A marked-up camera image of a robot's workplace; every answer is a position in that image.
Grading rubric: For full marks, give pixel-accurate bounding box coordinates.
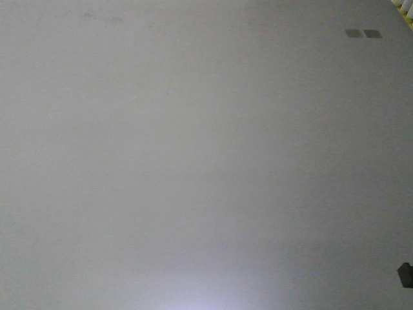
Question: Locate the black robot part at edge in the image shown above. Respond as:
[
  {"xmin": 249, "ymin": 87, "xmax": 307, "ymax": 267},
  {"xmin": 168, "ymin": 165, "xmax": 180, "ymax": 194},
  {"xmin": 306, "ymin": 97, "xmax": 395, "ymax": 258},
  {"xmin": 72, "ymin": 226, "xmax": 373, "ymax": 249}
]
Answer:
[{"xmin": 397, "ymin": 262, "xmax": 413, "ymax": 289}]

